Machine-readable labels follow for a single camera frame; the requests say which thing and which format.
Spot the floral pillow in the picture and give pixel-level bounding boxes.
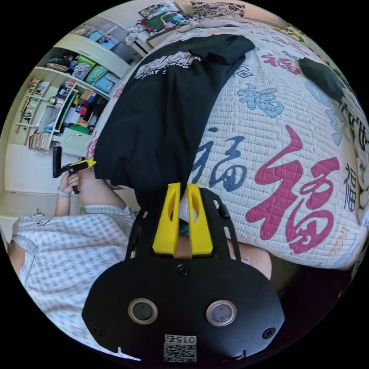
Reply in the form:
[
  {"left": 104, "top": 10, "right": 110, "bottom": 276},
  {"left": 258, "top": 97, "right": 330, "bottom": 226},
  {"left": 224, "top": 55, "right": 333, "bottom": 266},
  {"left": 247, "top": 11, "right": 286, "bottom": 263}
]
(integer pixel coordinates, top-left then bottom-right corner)
[{"left": 189, "top": 0, "right": 249, "bottom": 18}]

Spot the person's left hand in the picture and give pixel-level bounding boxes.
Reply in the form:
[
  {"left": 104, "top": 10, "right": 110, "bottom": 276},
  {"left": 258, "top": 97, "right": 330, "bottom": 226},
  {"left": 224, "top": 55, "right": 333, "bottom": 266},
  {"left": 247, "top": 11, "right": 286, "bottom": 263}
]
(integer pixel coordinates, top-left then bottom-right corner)
[{"left": 59, "top": 171, "right": 82, "bottom": 197}]

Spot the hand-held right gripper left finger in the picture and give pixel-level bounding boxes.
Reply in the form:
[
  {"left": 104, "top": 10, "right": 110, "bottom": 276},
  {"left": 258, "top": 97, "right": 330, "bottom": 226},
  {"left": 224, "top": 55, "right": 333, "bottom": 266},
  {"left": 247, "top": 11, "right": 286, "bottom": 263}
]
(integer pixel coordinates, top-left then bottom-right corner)
[{"left": 152, "top": 182, "right": 181, "bottom": 259}]

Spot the person's body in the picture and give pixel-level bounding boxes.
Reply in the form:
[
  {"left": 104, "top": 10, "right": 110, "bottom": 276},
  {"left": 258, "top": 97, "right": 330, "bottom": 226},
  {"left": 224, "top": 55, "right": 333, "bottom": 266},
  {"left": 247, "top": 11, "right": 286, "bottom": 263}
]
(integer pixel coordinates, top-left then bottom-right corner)
[{"left": 7, "top": 170, "right": 273, "bottom": 361}]

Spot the bedside table with clutter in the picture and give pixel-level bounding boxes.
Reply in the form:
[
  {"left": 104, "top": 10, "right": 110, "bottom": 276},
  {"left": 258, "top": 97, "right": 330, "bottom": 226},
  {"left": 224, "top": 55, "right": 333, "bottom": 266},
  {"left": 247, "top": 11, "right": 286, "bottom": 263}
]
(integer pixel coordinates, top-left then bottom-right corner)
[{"left": 125, "top": 4, "right": 199, "bottom": 48}]

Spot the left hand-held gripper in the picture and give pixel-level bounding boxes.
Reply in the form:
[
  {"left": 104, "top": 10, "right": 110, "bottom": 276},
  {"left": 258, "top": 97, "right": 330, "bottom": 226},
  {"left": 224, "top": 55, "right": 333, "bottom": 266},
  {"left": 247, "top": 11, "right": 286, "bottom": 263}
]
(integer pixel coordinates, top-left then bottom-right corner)
[{"left": 58, "top": 159, "right": 97, "bottom": 195}]

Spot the bed with printed white quilt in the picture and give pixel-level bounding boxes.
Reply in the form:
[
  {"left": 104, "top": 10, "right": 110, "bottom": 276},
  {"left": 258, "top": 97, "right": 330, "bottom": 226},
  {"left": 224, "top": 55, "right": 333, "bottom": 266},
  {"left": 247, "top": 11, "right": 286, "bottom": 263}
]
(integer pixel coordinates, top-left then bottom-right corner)
[{"left": 86, "top": 13, "right": 369, "bottom": 270}]

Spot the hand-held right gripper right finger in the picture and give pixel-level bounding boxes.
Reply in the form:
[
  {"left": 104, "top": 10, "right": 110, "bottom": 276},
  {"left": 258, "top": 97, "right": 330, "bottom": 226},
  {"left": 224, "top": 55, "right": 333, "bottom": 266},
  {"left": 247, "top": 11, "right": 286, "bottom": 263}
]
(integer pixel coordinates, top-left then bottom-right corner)
[{"left": 187, "top": 184, "right": 214, "bottom": 256}]

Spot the dark green garment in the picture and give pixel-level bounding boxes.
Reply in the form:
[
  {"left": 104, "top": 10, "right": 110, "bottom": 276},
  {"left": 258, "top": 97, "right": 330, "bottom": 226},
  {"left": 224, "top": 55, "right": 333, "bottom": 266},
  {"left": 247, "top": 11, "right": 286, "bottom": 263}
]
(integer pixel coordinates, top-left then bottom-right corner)
[{"left": 298, "top": 57, "right": 347, "bottom": 102}]

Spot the person's left forearm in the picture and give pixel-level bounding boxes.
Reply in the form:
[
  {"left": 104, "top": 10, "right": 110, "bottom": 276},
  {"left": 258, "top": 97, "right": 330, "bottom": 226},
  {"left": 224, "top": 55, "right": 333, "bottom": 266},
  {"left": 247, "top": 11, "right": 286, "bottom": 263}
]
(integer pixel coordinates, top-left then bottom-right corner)
[{"left": 54, "top": 187, "right": 73, "bottom": 217}]

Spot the black t-shirt with print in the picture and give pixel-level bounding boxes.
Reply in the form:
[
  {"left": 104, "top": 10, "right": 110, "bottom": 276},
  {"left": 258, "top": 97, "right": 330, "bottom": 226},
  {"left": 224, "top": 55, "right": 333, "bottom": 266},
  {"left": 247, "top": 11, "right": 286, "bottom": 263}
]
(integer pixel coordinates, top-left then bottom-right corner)
[{"left": 93, "top": 34, "right": 256, "bottom": 215}]

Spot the white shelf unit with things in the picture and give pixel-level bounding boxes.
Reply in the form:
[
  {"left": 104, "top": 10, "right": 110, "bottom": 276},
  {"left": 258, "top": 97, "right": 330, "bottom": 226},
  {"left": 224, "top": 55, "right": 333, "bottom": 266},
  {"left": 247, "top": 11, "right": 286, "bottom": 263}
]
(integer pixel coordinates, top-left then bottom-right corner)
[{"left": 14, "top": 17, "right": 151, "bottom": 154}]

